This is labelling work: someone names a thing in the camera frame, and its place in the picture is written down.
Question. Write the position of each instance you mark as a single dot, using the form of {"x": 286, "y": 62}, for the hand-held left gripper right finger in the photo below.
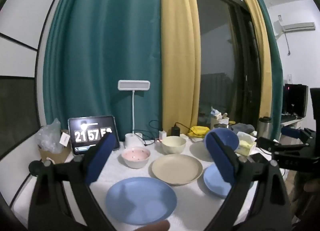
{"x": 220, "y": 157}

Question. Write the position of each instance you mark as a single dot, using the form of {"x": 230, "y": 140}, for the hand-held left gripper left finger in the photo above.
{"x": 100, "y": 158}

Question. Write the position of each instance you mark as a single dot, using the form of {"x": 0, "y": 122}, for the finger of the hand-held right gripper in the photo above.
{"x": 267, "y": 143}
{"x": 290, "y": 131}

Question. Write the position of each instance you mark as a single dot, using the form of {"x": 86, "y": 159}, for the dark blue plate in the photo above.
{"x": 228, "y": 138}

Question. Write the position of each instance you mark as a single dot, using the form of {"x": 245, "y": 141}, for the light blue plate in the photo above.
{"x": 212, "y": 183}

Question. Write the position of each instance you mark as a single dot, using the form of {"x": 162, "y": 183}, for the beige plate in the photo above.
{"x": 175, "y": 168}

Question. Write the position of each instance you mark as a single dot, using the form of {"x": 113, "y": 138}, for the person's right hand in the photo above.
{"x": 312, "y": 186}

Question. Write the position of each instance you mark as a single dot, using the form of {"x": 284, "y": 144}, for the person's left hand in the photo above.
{"x": 155, "y": 226}

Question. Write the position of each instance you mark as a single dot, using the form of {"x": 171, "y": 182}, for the white side cabinet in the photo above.
{"x": 293, "y": 122}

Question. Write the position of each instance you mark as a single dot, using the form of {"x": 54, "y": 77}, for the steel thermos cup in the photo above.
{"x": 265, "y": 126}

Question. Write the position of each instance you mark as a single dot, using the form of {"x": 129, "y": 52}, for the white quilted table cover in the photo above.
{"x": 112, "y": 171}

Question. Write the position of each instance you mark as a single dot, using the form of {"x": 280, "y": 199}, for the black phone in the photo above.
{"x": 255, "y": 158}

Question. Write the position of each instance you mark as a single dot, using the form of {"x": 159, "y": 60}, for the yellow tissue box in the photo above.
{"x": 246, "y": 146}

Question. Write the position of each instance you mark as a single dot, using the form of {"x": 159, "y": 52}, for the grey cloth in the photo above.
{"x": 243, "y": 128}

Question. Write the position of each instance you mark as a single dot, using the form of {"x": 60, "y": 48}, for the tablet with clock display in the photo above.
{"x": 85, "y": 133}

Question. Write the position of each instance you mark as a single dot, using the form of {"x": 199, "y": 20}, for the yellow packet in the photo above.
{"x": 198, "y": 130}

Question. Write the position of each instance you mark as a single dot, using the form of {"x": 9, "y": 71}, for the white slotted basket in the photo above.
{"x": 217, "y": 121}

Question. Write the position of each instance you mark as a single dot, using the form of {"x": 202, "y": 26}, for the pink dotted bowl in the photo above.
{"x": 136, "y": 155}

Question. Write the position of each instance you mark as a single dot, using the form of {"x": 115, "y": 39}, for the white paper tag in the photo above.
{"x": 65, "y": 140}

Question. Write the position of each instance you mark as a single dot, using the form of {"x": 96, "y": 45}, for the blue snack packet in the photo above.
{"x": 214, "y": 112}

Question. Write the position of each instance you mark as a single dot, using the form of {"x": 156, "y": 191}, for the brown cardboard box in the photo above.
{"x": 53, "y": 156}

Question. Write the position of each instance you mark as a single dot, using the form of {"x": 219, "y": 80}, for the cream bowl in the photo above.
{"x": 173, "y": 143}

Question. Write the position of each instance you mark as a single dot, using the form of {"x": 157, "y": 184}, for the black power adapter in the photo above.
{"x": 175, "y": 131}

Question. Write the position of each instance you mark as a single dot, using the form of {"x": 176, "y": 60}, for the clear plastic bag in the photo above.
{"x": 48, "y": 136}

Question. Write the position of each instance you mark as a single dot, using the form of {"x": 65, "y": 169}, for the white charger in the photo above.
{"x": 163, "y": 136}

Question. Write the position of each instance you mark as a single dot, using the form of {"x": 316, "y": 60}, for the teal curtain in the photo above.
{"x": 100, "y": 46}
{"x": 276, "y": 71}

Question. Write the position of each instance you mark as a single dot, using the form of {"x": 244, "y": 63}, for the yellow curtain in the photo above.
{"x": 180, "y": 46}
{"x": 265, "y": 58}

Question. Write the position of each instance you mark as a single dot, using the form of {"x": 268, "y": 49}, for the white desk lamp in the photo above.
{"x": 133, "y": 85}

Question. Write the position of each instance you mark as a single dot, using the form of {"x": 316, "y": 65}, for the white air conditioner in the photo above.
{"x": 297, "y": 26}

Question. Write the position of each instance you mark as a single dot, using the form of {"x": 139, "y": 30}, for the dark glass sliding door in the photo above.
{"x": 220, "y": 46}

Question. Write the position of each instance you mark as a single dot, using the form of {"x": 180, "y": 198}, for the dark wall panel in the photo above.
{"x": 17, "y": 111}

